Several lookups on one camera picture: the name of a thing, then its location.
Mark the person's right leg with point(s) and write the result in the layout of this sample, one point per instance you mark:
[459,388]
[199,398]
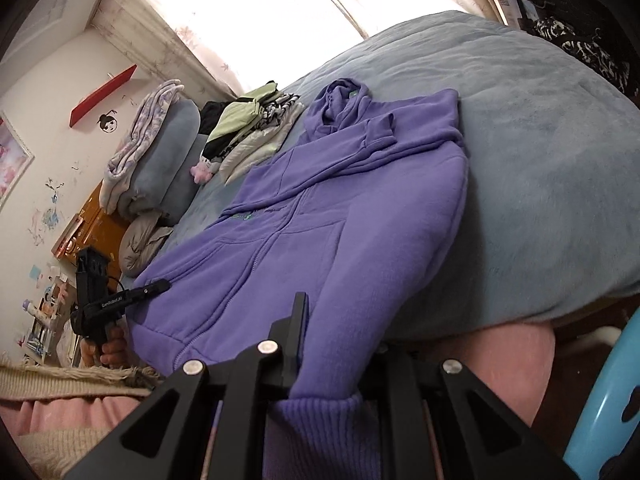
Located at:
[500,360]

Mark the purple zip hoodie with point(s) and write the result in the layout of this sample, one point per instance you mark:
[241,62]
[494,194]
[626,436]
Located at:
[350,210]

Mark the black-white patterned clothes heap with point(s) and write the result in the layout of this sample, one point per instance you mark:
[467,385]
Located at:
[590,50]

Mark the black cartoon wall sticker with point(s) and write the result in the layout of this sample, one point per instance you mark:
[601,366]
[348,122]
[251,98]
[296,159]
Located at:
[106,121]

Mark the wooden nightstand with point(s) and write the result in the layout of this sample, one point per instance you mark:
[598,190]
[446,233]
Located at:
[100,230]

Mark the red wall shelf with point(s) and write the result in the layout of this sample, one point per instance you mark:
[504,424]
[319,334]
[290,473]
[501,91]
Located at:
[100,95]

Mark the floral folded blanket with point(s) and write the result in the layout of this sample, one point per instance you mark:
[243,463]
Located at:
[145,120]

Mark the drawn wall stickers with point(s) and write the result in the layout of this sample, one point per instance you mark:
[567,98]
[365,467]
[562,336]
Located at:
[47,215]

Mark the black folded garment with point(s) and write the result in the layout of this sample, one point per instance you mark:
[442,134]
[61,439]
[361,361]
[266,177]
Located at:
[215,147]

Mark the pink and white plush toy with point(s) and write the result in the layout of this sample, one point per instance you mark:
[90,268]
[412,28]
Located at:
[200,172]

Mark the white puffy folded jacket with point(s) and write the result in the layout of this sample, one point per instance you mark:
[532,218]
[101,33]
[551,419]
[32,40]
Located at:
[250,150]

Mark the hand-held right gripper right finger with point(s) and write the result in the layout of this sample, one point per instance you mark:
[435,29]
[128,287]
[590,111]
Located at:
[400,375]

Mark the light blue stool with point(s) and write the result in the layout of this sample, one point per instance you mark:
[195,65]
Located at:
[600,400]

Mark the dark cloth pile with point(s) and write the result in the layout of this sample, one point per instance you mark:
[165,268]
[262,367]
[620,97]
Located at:
[212,115]

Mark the framed pink picture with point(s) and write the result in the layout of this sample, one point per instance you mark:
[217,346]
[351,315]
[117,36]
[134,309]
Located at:
[10,160]

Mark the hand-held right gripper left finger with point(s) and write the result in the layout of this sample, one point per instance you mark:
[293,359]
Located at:
[295,340]

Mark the light green folded garment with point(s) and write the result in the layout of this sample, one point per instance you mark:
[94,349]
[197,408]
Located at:
[235,117]

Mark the beige pillow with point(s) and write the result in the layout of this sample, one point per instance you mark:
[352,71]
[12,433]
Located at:
[142,242]

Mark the black-white patterned folded garment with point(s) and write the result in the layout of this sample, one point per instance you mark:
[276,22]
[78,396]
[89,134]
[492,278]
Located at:
[275,110]

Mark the small cluttered shelf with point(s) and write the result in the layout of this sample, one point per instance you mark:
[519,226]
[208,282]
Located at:
[45,315]

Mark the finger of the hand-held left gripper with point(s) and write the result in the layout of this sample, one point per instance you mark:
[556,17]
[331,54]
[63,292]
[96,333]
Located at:
[147,291]

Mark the person's left hand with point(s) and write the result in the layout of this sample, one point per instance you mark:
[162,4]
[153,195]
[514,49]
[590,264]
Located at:
[110,354]

